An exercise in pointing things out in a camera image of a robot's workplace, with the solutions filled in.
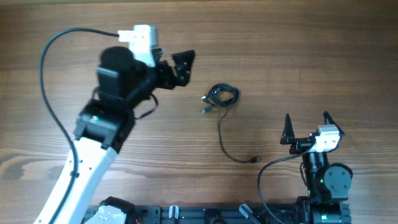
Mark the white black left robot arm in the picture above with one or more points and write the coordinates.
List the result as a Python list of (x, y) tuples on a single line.
[(104, 124)]

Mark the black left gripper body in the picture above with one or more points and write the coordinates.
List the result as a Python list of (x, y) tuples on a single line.
[(162, 78)]

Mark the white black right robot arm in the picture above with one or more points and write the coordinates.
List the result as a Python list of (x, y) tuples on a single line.
[(327, 184)]

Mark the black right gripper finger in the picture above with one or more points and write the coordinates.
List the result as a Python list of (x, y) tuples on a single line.
[(329, 120), (288, 136)]

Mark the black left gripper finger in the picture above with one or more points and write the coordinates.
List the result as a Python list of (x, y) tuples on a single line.
[(184, 60), (182, 77)]

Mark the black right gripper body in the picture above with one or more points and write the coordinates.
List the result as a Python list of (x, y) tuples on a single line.
[(303, 144)]

